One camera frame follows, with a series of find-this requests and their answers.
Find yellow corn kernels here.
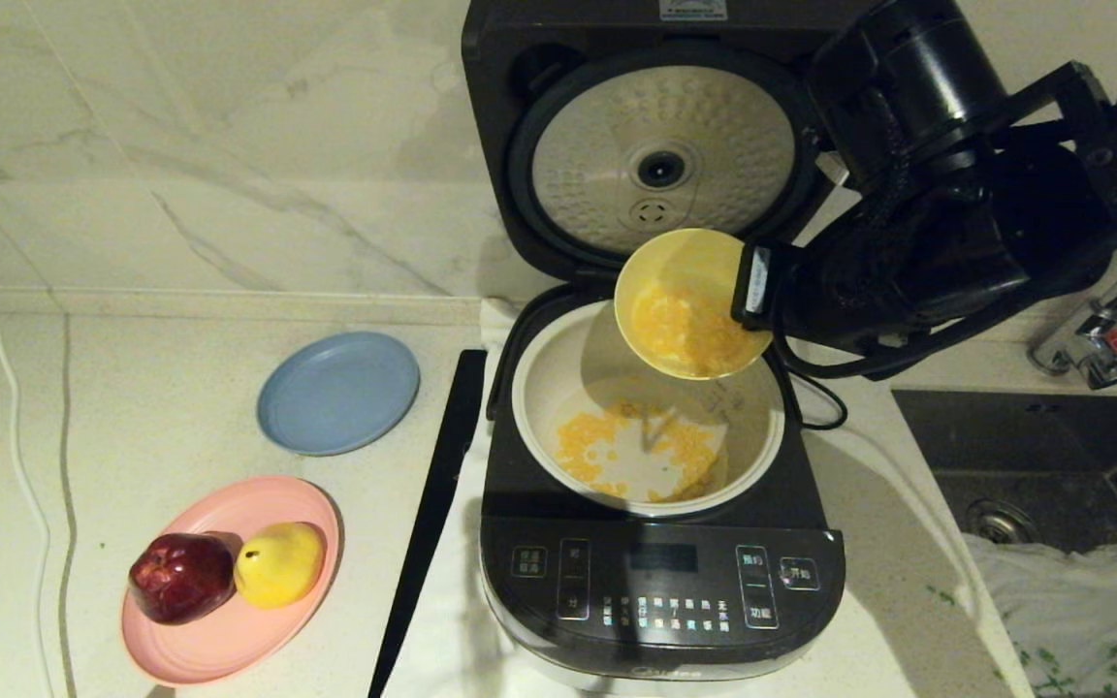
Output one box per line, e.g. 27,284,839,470
556,281,758,503

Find yellow bowl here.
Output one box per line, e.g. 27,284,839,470
614,228,775,381

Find black rice cooker lid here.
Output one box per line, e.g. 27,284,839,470
462,0,909,284

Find white inner pot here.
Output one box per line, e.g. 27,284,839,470
511,301,785,517

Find black rice cooker base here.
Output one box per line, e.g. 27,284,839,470
477,284,846,694

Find chrome faucet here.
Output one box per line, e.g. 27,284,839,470
1024,238,1117,391

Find long black flat strip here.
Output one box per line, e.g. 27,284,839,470
367,349,490,698

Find white green patterned cloth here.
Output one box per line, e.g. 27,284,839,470
966,533,1117,698

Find blue plate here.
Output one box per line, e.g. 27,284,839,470
257,332,422,457

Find yellow pear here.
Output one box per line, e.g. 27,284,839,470
233,523,328,610

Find pink plate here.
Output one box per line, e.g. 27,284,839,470
120,475,343,685

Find red apple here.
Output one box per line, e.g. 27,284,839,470
128,532,236,626

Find smooth black arm cable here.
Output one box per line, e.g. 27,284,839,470
774,242,1117,381

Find black power cord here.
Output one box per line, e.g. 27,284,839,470
791,373,849,431

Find white cable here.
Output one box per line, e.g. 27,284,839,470
0,170,62,698

